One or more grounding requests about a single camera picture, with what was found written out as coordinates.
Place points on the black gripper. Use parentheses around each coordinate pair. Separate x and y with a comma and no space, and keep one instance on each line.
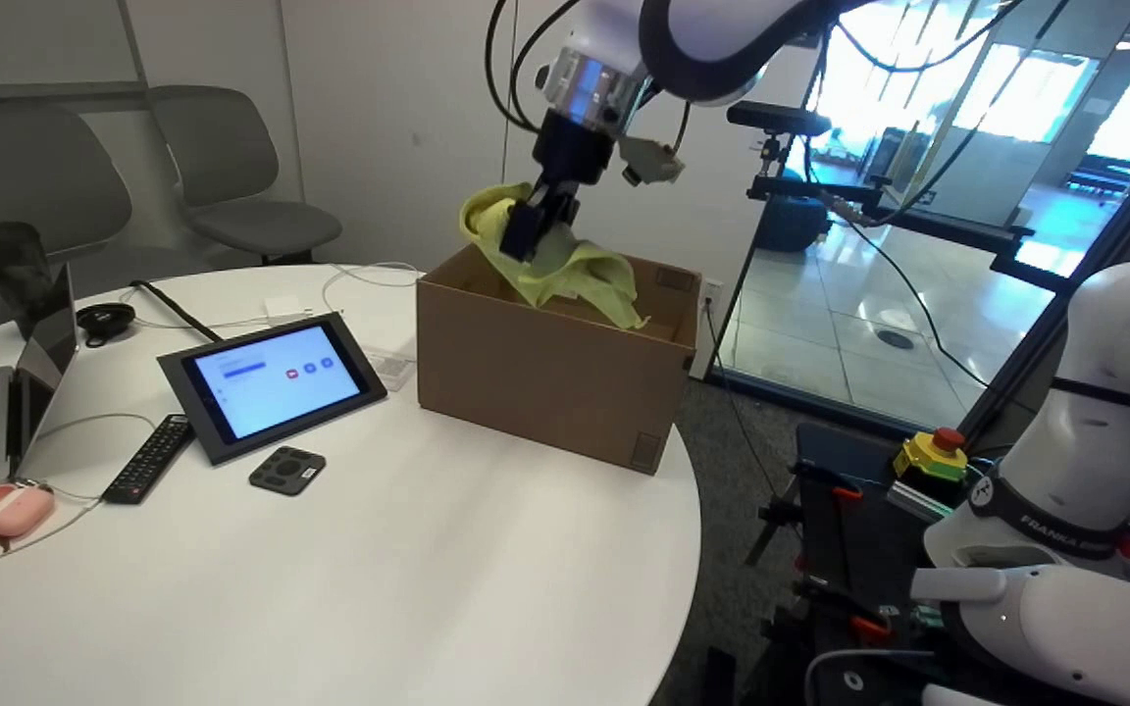
(575,147)

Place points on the yellow towel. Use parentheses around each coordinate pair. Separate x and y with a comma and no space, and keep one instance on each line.
(580,275)

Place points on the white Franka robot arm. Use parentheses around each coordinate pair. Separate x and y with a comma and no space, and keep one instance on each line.
(1089,496)

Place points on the brown cardboard box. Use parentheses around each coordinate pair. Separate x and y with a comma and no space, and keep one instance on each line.
(551,367)

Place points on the gray office chair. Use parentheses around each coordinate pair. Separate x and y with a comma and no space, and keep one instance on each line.
(31,197)
(233,181)

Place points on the black tablet with lit screen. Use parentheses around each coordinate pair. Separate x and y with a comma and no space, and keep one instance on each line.
(274,381)

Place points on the black smartphone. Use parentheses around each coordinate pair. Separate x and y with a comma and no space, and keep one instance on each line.
(288,471)

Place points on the small black round object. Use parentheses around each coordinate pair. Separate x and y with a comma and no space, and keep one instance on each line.
(103,323)

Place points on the black remote control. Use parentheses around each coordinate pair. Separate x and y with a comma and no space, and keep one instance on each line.
(144,462)

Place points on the red yellow emergency stop button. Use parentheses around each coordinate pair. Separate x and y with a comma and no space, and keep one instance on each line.
(936,458)

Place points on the dark tumbler cup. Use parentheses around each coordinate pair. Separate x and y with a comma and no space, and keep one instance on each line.
(17,267)

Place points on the pink computer mouse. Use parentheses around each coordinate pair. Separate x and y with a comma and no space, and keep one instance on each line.
(7,513)

